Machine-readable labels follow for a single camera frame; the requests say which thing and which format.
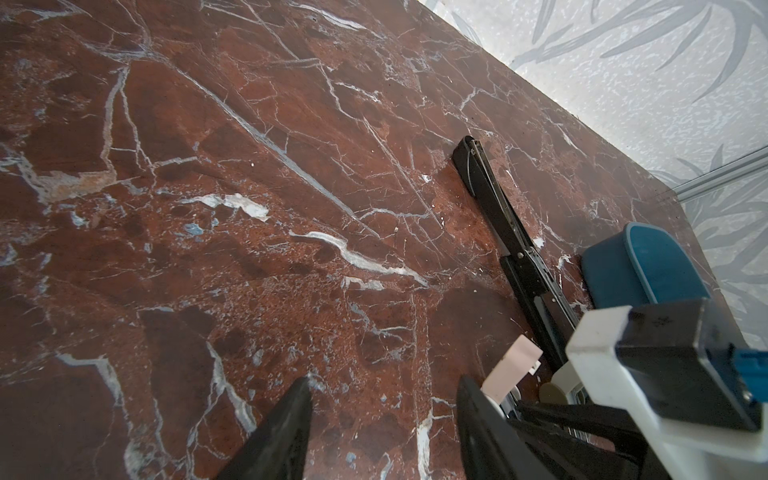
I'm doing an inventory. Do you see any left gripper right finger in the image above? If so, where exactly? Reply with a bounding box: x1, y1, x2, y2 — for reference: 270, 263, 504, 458
456, 376, 554, 479

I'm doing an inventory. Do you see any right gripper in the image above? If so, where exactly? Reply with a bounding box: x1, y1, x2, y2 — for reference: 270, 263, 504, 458
515, 401, 670, 479

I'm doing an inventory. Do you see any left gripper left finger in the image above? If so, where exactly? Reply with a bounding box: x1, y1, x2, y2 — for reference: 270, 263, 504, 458
215, 376, 313, 480

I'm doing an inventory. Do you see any teal plastic tray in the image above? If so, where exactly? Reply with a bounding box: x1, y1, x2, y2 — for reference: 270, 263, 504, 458
581, 222, 710, 309

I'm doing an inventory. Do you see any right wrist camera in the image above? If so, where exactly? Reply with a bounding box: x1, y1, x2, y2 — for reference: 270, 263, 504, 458
566, 299, 767, 479

